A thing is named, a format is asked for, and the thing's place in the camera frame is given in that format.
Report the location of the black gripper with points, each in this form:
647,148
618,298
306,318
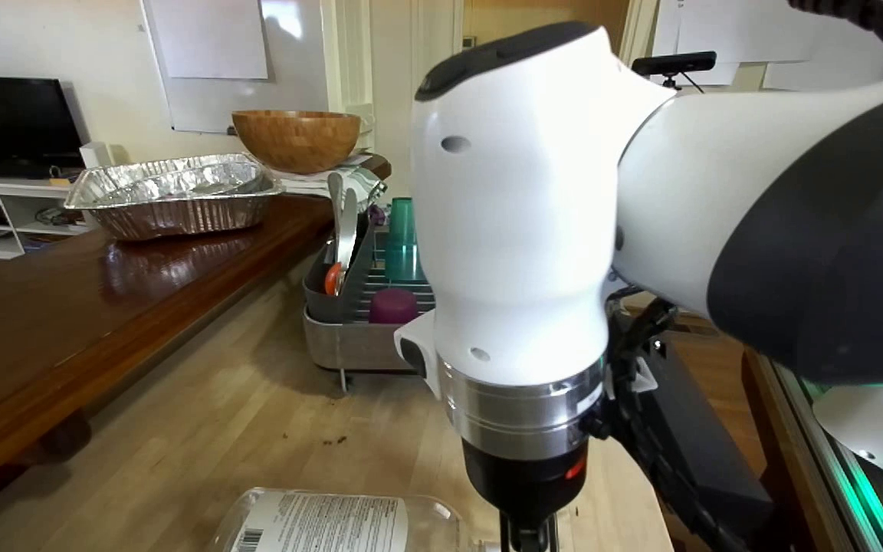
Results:
526,478

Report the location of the clear plastic bottle white pump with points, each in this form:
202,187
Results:
319,523

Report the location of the pink plastic bowl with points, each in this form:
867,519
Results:
392,308

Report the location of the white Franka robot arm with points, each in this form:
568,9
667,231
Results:
522,225

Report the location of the teal plastic cup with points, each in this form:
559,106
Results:
403,261
403,218

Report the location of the silver metal kitchen utensil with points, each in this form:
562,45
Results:
347,209

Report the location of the brown wooden bowl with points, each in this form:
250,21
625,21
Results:
295,138

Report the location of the aluminium foil baking tray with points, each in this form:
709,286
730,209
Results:
169,193

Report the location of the white low shelf unit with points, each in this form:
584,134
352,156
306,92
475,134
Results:
14,209

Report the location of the black flat screen monitor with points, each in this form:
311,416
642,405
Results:
7,125

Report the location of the robot mount table aluminium frame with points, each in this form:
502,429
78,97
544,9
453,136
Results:
873,440

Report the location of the black bar camera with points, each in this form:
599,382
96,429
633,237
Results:
681,61

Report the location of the white wall whiteboard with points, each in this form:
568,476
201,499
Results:
214,61

